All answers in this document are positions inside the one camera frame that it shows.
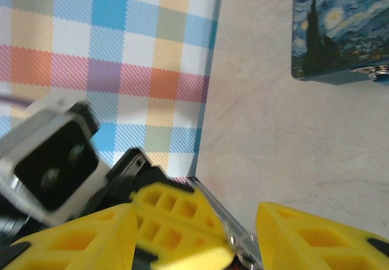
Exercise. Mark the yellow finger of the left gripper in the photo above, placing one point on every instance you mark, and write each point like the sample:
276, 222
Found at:
182, 251
173, 203

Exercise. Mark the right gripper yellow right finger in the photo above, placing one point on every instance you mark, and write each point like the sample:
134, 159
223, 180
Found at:
319, 245

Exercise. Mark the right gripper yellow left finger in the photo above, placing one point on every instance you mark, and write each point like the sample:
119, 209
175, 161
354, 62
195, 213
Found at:
91, 242

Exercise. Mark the small silver metal key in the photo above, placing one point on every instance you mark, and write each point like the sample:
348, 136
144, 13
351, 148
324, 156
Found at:
240, 239

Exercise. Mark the starry night print tin box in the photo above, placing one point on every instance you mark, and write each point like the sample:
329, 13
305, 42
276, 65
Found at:
334, 23

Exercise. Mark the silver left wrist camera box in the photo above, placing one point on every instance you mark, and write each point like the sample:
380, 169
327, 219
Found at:
51, 166

